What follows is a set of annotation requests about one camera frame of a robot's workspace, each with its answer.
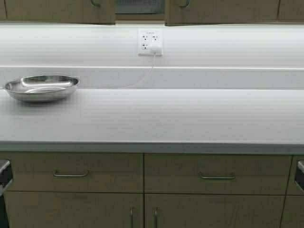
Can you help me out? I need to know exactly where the far right upper door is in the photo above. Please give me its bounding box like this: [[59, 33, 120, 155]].
[[278, 0, 304, 22]]

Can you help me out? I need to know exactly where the middle drawer front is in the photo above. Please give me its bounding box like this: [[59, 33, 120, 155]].
[[144, 154, 292, 195]]

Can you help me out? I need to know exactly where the robot base right corner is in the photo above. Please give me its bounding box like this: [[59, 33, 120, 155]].
[[294, 160, 304, 190]]

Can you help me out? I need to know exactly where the middle lower door handle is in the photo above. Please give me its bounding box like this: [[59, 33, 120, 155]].
[[153, 207, 159, 228]]

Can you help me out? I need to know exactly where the white wall outlet plate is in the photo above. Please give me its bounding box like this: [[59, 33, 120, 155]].
[[137, 29, 163, 56]]

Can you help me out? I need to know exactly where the left drawer handle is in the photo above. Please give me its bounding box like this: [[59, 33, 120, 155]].
[[53, 170, 90, 178]]

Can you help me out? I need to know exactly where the stainless steel bowl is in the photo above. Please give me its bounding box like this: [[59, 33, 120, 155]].
[[3, 75, 80, 103]]

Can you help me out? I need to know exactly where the white charger plug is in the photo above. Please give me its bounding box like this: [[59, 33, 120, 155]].
[[150, 47, 162, 55]]

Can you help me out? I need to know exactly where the robot base left corner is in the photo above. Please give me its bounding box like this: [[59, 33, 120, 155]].
[[0, 160, 13, 196]]

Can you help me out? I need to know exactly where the white charger cable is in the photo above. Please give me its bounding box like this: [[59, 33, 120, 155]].
[[77, 53, 156, 89]]

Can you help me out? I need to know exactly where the cabinet door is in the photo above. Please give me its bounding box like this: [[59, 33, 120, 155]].
[[144, 194, 284, 228], [2, 0, 115, 25], [4, 191, 143, 228], [165, 0, 279, 26], [281, 196, 304, 228]]

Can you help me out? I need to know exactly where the appliance under counter left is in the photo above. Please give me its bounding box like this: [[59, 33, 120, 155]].
[[0, 195, 9, 228]]

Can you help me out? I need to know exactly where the middle drawer handle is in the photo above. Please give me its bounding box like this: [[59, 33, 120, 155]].
[[199, 172, 236, 181]]

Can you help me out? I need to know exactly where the far left upper door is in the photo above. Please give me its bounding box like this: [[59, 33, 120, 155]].
[[0, 0, 7, 21]]

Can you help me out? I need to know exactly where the drawer handle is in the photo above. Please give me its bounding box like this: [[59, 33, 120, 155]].
[[53, 170, 90, 178], [199, 172, 236, 181]]

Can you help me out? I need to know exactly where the aluminium foil tray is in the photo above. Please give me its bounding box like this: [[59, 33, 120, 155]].
[[115, 0, 165, 14]]

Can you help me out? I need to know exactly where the left lower door handle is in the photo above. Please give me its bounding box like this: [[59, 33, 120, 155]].
[[129, 207, 134, 228]]

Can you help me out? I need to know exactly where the left drawer front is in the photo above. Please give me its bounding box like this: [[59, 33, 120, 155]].
[[2, 152, 143, 193]]

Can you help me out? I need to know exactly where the door handle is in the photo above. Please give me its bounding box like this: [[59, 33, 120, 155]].
[[153, 207, 159, 228], [129, 207, 134, 228]]

